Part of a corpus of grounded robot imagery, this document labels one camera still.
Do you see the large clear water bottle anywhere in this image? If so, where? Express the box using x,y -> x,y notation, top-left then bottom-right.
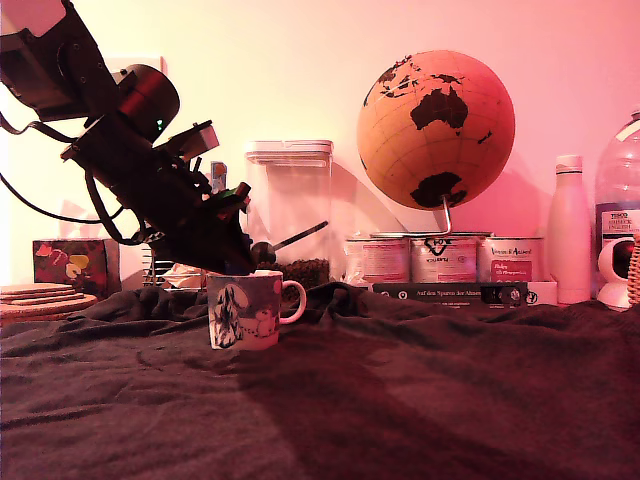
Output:
593,104 -> 640,301

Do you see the white wall switch plate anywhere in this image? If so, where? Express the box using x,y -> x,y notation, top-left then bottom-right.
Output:
102,55 -> 166,76

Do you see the white metal bottle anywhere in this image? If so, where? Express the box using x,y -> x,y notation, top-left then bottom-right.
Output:
546,155 -> 593,306

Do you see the wicker basket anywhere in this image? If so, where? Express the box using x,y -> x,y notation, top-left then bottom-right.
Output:
627,232 -> 640,307

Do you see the dark cloth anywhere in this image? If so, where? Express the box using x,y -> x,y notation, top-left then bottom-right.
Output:
0,282 -> 640,480

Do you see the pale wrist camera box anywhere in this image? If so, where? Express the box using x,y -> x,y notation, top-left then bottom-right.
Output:
169,119 -> 220,161

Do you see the cork globe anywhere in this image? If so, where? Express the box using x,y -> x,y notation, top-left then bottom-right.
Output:
356,49 -> 517,211

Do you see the tin can red label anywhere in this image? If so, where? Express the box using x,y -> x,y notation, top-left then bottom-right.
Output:
477,236 -> 546,285

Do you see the metal globe stand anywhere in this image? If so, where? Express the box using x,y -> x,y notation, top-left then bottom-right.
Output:
372,194 -> 494,240

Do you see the floral tissue box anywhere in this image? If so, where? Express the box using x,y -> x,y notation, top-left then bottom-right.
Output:
32,238 -> 123,300

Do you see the tin can black logo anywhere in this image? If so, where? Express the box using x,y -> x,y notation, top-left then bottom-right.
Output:
409,234 -> 480,285

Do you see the medium cork trivet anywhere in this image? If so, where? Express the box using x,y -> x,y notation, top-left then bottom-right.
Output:
0,290 -> 87,304

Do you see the clear container white lid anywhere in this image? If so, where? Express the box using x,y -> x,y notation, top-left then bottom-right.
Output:
243,140 -> 335,291

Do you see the blue white packet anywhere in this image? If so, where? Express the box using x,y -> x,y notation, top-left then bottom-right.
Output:
209,161 -> 229,195

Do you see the small white round camera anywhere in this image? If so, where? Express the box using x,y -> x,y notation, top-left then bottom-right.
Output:
595,237 -> 639,312

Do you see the dark coffee scoop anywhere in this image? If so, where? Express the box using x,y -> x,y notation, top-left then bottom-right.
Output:
251,220 -> 331,266

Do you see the white tissue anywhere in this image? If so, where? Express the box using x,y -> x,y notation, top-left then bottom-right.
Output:
59,199 -> 105,241

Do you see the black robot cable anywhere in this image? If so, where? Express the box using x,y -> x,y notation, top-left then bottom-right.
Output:
0,172 -> 126,224
84,167 -> 161,246
0,112 -> 81,146

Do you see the dark printed flat box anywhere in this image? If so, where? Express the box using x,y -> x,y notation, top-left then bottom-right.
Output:
372,282 -> 530,307

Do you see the large round cork trivet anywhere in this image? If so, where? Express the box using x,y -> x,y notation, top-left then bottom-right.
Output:
0,294 -> 100,329

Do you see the small cork trivet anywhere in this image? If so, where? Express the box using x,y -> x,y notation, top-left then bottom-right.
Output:
0,283 -> 75,293

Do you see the illustrated white blue mug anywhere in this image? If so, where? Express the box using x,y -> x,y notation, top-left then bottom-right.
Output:
206,269 -> 307,351

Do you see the crumpled paper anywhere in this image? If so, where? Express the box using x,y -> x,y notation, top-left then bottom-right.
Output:
164,264 -> 209,291

